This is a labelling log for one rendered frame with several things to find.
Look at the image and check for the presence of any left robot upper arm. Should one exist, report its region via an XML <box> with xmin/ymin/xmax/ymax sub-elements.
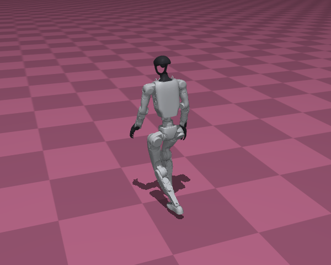
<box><xmin>140</xmin><ymin>83</ymin><xmax>156</xmax><ymax>115</ymax></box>

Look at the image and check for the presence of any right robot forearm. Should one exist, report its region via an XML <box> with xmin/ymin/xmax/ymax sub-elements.
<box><xmin>180</xmin><ymin>107</ymin><xmax>190</xmax><ymax>127</ymax></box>

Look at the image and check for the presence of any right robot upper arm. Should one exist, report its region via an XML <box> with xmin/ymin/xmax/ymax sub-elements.
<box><xmin>177</xmin><ymin>79</ymin><xmax>189</xmax><ymax>110</ymax></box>

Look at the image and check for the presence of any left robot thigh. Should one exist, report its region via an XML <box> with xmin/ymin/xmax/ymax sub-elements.
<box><xmin>147</xmin><ymin>131</ymin><xmax>167</xmax><ymax>178</ymax></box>

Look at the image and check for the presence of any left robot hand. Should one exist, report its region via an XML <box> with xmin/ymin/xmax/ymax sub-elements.
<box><xmin>130</xmin><ymin>124</ymin><xmax>140</xmax><ymax>138</ymax></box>

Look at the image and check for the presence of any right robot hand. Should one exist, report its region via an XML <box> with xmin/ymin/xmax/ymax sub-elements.
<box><xmin>180</xmin><ymin>122</ymin><xmax>187</xmax><ymax>140</ymax></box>

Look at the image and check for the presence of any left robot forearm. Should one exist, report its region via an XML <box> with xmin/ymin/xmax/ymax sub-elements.
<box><xmin>135</xmin><ymin>106</ymin><xmax>145</xmax><ymax>128</ymax></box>

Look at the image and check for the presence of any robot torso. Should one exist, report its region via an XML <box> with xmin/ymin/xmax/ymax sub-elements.
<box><xmin>152</xmin><ymin>76</ymin><xmax>180</xmax><ymax>141</ymax></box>

